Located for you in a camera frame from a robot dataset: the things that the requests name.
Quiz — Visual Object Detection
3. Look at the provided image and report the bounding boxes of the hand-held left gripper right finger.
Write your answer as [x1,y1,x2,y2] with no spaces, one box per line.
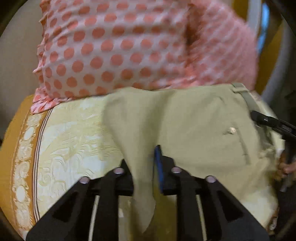
[154,145,270,241]

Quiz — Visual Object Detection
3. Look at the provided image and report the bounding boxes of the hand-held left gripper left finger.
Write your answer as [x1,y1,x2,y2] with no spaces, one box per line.
[26,159,134,241]

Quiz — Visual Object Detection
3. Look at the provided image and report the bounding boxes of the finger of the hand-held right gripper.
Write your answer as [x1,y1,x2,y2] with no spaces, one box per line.
[251,111,296,136]

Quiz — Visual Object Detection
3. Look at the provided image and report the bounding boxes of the khaki pants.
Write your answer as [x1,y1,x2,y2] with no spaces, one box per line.
[102,83,286,234]

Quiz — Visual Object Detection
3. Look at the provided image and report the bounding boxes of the person's right hand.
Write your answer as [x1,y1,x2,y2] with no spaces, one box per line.
[276,148,296,181]

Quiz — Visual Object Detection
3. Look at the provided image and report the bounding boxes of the yellow patterned bedsheet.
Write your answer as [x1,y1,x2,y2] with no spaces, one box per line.
[0,91,285,240]

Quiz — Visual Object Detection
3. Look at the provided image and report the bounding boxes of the pink polka dot cloth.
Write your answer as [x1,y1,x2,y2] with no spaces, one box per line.
[32,0,259,114]

